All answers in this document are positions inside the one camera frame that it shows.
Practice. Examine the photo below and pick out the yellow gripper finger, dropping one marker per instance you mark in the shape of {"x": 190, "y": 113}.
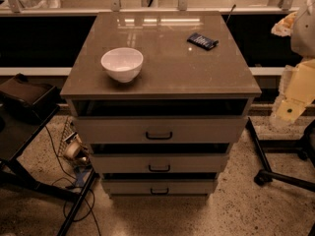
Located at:
{"x": 296, "y": 92}

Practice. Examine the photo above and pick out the blue rxbar blueberry wrapper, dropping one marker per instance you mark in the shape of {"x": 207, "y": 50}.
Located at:
{"x": 202, "y": 41}

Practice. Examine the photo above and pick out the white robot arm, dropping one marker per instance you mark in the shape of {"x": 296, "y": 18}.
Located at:
{"x": 300, "y": 26}

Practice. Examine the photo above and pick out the white ceramic bowl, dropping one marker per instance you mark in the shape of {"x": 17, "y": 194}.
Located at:
{"x": 122, "y": 64}

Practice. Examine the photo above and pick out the black chair base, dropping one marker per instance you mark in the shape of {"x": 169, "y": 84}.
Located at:
{"x": 283, "y": 155}

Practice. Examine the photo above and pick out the thin black antenna rod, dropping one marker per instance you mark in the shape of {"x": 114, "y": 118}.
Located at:
{"x": 230, "y": 13}

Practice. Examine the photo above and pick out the grey three-drawer cabinet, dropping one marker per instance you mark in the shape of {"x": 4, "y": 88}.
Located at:
{"x": 178, "y": 80}

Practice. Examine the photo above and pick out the bottom grey drawer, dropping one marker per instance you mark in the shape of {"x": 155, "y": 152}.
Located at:
{"x": 168, "y": 187}

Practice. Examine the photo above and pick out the grey drawer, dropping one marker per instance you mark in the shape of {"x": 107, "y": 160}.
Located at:
{"x": 138, "y": 130}
{"x": 183, "y": 163}
{"x": 168, "y": 187}

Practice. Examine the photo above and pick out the top grey drawer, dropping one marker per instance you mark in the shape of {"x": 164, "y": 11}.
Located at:
{"x": 138, "y": 130}

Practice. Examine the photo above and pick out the middle grey drawer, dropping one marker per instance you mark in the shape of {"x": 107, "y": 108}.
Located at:
{"x": 183, "y": 163}

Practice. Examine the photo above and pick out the tape roll on floor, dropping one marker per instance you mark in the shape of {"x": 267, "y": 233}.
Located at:
{"x": 72, "y": 150}

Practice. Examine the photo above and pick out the dark bag on table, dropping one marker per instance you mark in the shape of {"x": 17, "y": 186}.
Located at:
{"x": 26, "y": 99}

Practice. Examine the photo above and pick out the black side table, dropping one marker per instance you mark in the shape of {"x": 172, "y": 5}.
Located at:
{"x": 15, "y": 136}

